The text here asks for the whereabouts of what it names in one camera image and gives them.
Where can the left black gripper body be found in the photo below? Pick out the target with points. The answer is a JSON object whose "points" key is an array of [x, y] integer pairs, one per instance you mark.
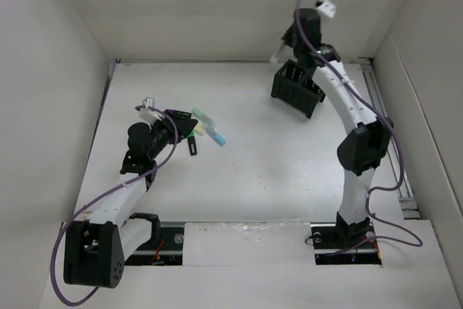
{"points": [[181, 135]]}

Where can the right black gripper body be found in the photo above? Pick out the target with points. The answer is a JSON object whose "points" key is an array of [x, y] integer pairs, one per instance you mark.
{"points": [[290, 40]]}

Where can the green pastel highlighter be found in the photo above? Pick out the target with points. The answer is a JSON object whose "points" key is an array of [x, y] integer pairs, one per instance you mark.
{"points": [[203, 117]]}

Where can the blue pastel highlighter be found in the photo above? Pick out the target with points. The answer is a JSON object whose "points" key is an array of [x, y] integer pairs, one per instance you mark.
{"points": [[214, 135]]}

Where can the orange pastel highlighter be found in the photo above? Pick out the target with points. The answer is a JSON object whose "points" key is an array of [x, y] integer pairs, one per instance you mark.
{"points": [[282, 53]]}

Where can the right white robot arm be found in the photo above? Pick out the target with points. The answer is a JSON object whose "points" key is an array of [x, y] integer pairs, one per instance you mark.
{"points": [[366, 140]]}

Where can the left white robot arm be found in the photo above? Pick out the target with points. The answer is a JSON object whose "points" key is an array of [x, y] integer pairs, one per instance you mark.
{"points": [[97, 247]]}

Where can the yellow pastel highlighter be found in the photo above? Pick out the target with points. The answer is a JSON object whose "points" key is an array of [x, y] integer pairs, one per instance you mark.
{"points": [[199, 131]]}

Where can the black purple-capped marker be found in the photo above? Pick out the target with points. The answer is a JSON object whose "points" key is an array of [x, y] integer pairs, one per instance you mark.
{"points": [[179, 114]]}

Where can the black green-capped highlighter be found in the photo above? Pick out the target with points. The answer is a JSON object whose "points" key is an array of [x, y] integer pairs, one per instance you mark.
{"points": [[192, 145]]}

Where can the black two-compartment organizer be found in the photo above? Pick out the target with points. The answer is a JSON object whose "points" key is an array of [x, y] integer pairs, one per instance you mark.
{"points": [[294, 85]]}

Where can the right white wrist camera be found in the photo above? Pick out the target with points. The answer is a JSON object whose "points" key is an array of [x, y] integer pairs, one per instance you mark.
{"points": [[326, 8]]}

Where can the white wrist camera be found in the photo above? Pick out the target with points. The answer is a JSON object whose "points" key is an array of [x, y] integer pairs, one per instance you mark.
{"points": [[326, 8], [146, 112]]}

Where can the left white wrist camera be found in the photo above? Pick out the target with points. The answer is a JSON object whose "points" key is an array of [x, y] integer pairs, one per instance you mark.
{"points": [[146, 112]]}

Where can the aluminium side rail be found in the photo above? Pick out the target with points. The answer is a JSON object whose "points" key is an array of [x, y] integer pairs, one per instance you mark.
{"points": [[388, 174]]}

